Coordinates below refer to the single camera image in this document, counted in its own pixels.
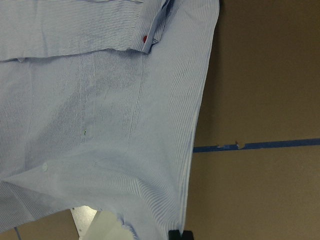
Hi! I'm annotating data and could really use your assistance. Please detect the blue striped button shirt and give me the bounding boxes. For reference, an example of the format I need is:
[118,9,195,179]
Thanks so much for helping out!
[0,0,220,240]

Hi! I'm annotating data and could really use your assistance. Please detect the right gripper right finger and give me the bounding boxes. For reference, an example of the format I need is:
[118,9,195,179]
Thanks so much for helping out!
[182,230,194,240]

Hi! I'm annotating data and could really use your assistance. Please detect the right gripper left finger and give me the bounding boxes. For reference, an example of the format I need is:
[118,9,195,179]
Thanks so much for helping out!
[168,229,181,240]

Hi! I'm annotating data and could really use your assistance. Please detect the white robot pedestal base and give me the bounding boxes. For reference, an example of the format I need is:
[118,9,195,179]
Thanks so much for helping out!
[70,205,134,240]

